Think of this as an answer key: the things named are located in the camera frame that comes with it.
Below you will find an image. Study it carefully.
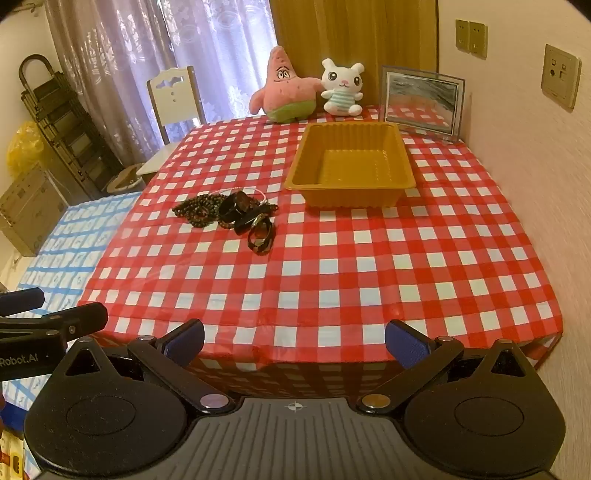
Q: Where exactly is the yellow plastic tray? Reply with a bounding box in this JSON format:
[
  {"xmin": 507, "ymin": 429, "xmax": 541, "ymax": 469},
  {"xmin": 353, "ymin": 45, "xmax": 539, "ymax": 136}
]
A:
[{"xmin": 283, "ymin": 122, "xmax": 418, "ymax": 210}]

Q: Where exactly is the blue patterned cloth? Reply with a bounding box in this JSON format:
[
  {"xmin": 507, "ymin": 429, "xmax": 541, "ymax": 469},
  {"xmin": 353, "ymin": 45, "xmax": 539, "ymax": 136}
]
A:
[{"xmin": 0, "ymin": 190, "xmax": 144, "ymax": 480}]

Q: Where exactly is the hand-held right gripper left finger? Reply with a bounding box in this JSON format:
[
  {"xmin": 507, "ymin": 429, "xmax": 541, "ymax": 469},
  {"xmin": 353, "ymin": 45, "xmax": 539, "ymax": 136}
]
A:
[{"xmin": 64, "ymin": 318, "xmax": 234, "ymax": 414}]

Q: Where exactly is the black folding cart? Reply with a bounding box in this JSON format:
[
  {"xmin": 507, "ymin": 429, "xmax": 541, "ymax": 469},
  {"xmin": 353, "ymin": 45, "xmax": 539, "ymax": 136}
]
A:
[{"xmin": 18, "ymin": 54, "xmax": 126, "ymax": 204}]

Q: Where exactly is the dark bead necklace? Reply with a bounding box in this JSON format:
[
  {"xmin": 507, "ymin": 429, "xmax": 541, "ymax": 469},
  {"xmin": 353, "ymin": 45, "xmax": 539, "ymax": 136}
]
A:
[{"xmin": 172, "ymin": 193, "xmax": 227, "ymax": 228}]

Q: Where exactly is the red white checked tablecloth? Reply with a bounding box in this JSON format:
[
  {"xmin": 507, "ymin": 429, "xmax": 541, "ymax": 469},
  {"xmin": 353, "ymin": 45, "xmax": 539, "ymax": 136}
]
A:
[{"xmin": 76, "ymin": 104, "xmax": 565, "ymax": 403}]

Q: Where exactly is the cardboard box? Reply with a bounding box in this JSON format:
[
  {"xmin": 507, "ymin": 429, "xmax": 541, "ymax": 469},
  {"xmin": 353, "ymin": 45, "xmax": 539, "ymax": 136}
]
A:
[{"xmin": 0, "ymin": 165, "xmax": 70, "ymax": 257}]

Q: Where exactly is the white wooden chair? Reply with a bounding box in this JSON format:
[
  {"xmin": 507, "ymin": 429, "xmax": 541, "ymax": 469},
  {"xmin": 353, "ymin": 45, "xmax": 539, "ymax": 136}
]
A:
[{"xmin": 136, "ymin": 65, "xmax": 206, "ymax": 179}]

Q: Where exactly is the thin silver bracelet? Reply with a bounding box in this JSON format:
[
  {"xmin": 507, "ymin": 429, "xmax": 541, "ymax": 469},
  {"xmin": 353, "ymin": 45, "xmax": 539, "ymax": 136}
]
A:
[{"xmin": 216, "ymin": 187, "xmax": 271, "ymax": 206}]

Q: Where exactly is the white bunny plush toy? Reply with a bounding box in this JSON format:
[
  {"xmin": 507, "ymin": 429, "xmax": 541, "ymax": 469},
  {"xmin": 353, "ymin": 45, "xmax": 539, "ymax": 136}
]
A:
[{"xmin": 320, "ymin": 58, "xmax": 367, "ymax": 116}]

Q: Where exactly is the yellow plastic bag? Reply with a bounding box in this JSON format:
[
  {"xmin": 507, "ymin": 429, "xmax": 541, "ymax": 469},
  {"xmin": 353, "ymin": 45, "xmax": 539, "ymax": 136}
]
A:
[{"xmin": 6, "ymin": 121, "xmax": 47, "ymax": 179}]

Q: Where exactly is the pink starfish plush toy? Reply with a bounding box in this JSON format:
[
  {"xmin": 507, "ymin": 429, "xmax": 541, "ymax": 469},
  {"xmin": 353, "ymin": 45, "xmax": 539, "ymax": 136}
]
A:
[{"xmin": 249, "ymin": 45, "xmax": 324, "ymax": 124}]

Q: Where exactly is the dark bead bracelet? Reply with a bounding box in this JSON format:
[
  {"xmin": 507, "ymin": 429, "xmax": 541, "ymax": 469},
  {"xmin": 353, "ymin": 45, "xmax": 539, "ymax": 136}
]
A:
[{"xmin": 247, "ymin": 198, "xmax": 281, "ymax": 217}]

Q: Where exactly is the purple sheer curtain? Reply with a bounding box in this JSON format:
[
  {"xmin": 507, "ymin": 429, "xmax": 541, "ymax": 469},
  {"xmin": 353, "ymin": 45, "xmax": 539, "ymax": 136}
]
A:
[{"xmin": 44, "ymin": 0, "xmax": 279, "ymax": 154}]

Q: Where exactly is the beige round container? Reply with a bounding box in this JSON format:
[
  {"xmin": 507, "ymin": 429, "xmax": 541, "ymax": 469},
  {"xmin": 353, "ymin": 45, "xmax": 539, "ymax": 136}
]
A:
[{"xmin": 104, "ymin": 162, "xmax": 148, "ymax": 193}]

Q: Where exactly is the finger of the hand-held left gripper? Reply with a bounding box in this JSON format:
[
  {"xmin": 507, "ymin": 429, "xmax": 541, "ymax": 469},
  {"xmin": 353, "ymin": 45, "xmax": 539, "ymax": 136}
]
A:
[
  {"xmin": 0, "ymin": 287, "xmax": 45, "ymax": 317},
  {"xmin": 0, "ymin": 302, "xmax": 109, "ymax": 345}
]

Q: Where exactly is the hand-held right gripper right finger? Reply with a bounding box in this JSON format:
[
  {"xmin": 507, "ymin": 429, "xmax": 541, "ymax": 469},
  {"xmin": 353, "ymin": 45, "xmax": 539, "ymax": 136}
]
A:
[{"xmin": 358, "ymin": 318, "xmax": 537, "ymax": 415}]

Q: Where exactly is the beige wall socket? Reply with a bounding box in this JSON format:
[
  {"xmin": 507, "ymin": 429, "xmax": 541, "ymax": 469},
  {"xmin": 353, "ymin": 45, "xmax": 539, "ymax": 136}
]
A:
[{"xmin": 540, "ymin": 43, "xmax": 582, "ymax": 110}]

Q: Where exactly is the black brown patterned bangle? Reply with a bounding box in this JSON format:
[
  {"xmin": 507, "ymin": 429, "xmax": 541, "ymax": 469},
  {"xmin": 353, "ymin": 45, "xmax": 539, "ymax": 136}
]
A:
[{"xmin": 247, "ymin": 216, "xmax": 277, "ymax": 256}]

